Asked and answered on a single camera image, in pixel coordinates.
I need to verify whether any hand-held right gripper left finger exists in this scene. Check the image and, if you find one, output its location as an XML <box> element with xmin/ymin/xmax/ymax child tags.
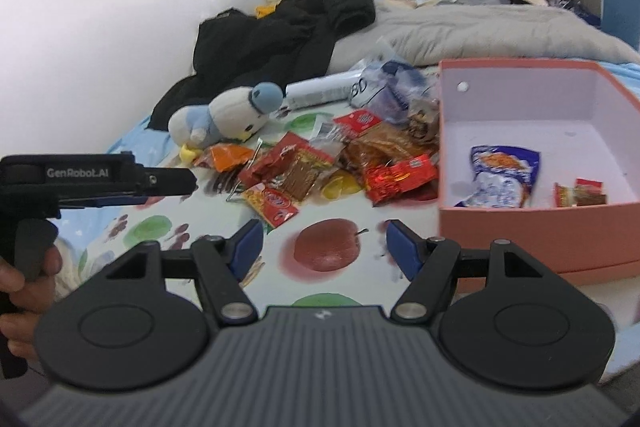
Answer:
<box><xmin>102</xmin><ymin>219</ymin><xmax>264</xmax><ymax>323</ymax></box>

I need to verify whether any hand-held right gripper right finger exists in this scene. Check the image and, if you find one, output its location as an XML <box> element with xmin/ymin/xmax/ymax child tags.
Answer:
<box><xmin>385</xmin><ymin>219</ymin><xmax>548</xmax><ymax>323</ymax></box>

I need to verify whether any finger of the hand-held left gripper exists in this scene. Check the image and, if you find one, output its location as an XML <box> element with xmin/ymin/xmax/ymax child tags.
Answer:
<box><xmin>134</xmin><ymin>167</ymin><xmax>197</xmax><ymax>208</ymax></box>

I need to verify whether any yellow and red snack packet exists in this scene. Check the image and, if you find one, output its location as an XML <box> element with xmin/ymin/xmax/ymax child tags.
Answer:
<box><xmin>242</xmin><ymin>183</ymin><xmax>301</xmax><ymax>229</ymax></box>

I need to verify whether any orange snack packet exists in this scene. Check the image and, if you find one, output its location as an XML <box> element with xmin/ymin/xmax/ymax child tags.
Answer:
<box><xmin>192</xmin><ymin>143</ymin><xmax>256</xmax><ymax>172</ymax></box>

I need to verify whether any shiny red snack packet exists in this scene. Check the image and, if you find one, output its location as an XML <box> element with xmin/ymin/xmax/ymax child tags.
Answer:
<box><xmin>364</xmin><ymin>153</ymin><xmax>440</xmax><ymax>206</ymax></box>

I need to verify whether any red packet of brown sticks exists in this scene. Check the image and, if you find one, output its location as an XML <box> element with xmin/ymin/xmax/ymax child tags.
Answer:
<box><xmin>239</xmin><ymin>132</ymin><xmax>335</xmax><ymax>202</ymax></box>

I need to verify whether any pink cardboard box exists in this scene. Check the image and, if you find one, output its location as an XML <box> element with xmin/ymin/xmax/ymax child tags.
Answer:
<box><xmin>437</xmin><ymin>59</ymin><xmax>640</xmax><ymax>275</ymax></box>

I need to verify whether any person's left hand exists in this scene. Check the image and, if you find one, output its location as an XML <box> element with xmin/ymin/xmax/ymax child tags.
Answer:
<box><xmin>0</xmin><ymin>243</ymin><xmax>64</xmax><ymax>360</ymax></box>

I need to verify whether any fruit print sheet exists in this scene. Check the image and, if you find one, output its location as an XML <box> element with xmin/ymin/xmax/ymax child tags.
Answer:
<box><xmin>50</xmin><ymin>104</ymin><xmax>623</xmax><ymax>383</ymax></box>

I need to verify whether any light blue bed sheet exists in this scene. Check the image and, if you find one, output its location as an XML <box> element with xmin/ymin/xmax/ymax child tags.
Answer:
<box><xmin>102</xmin><ymin>114</ymin><xmax>173</xmax><ymax>158</ymax></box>

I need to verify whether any penguin plush toy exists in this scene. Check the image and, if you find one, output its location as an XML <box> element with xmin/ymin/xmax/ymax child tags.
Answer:
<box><xmin>167</xmin><ymin>82</ymin><xmax>285</xmax><ymax>165</ymax></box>

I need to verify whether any brown-orange snack packet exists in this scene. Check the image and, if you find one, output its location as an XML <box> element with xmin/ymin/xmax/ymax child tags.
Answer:
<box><xmin>344</xmin><ymin>123</ymin><xmax>441</xmax><ymax>172</ymax></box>

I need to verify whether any blue and white snack packet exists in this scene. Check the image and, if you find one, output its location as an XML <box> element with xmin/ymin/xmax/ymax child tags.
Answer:
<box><xmin>454</xmin><ymin>145</ymin><xmax>542</xmax><ymax>209</ymax></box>

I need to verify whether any dark brown snack packet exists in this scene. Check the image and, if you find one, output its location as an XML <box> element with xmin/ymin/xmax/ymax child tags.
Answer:
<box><xmin>407</xmin><ymin>99</ymin><xmax>441</xmax><ymax>148</ymax></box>

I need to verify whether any red label snack packet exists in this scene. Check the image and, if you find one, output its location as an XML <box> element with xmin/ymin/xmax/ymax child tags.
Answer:
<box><xmin>332</xmin><ymin>109</ymin><xmax>384</xmax><ymax>138</ymax></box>

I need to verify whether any clear plastic bag blue print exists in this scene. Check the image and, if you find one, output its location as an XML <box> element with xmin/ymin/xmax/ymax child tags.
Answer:
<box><xmin>349</xmin><ymin>58</ymin><xmax>441</xmax><ymax>124</ymax></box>

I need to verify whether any white rolled package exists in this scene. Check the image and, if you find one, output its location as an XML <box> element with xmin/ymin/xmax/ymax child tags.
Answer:
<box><xmin>281</xmin><ymin>72</ymin><xmax>362</xmax><ymax>110</ymax></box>

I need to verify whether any black jacket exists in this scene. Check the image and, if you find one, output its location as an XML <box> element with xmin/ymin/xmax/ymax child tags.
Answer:
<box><xmin>150</xmin><ymin>0</ymin><xmax>377</xmax><ymax>131</ymax></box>

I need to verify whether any small red snack packet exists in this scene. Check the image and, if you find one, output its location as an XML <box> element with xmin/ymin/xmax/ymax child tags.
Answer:
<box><xmin>552</xmin><ymin>178</ymin><xmax>609</xmax><ymax>208</ymax></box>

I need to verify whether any grey duvet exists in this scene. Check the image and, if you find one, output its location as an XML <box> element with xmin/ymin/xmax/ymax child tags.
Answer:
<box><xmin>325</xmin><ymin>0</ymin><xmax>640</xmax><ymax>70</ymax></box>

